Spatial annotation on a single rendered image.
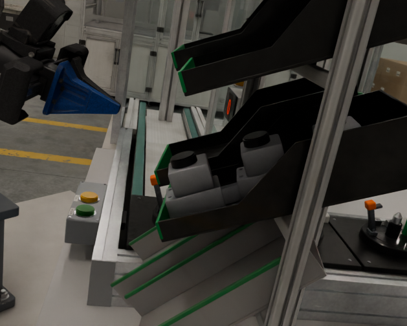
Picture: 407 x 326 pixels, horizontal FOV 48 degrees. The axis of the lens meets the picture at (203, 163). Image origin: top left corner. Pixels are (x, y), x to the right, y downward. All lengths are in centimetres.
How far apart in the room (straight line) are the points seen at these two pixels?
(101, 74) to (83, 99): 569
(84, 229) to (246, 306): 56
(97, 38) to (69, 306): 536
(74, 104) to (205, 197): 18
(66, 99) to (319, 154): 28
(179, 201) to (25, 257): 62
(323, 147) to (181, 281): 33
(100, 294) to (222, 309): 43
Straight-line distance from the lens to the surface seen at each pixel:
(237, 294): 53
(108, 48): 616
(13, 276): 102
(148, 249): 82
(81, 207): 104
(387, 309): 108
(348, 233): 118
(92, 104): 53
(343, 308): 103
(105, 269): 89
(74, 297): 96
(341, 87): 42
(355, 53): 42
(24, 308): 94
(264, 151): 50
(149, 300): 70
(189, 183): 50
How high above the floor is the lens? 143
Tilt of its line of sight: 19 degrees down
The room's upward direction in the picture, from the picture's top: 10 degrees clockwise
